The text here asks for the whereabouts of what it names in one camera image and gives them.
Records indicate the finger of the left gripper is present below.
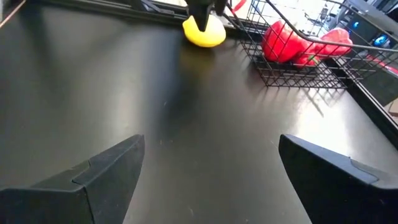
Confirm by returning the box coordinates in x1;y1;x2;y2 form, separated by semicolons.
213;0;228;16
185;0;215;32

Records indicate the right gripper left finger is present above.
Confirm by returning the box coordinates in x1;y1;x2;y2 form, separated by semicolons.
0;134;146;224

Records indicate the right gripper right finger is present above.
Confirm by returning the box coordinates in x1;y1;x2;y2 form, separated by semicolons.
279;134;398;224

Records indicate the bright yellow lemon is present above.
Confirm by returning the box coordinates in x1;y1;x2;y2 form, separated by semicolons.
182;14;227;49

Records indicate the red bell pepper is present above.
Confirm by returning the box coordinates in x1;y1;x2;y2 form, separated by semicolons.
261;20;315;64
292;52;323;68
315;27;354;59

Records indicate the black device blue light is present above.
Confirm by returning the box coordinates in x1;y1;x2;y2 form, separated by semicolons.
343;0;398;55

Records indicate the black wire basket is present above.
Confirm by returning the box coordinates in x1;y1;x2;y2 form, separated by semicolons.
225;0;398;90

